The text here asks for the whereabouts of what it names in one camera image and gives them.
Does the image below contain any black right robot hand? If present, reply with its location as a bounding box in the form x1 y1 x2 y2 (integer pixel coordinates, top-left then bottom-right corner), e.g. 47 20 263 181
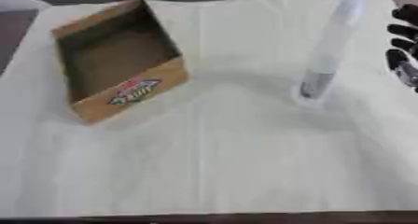
383 3 418 93

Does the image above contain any clear plastic bottle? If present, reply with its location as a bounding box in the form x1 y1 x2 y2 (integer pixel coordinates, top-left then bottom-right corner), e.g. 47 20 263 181
297 0 369 100

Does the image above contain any tan cardboard box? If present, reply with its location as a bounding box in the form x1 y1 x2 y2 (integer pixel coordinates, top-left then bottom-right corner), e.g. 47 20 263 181
50 0 191 125

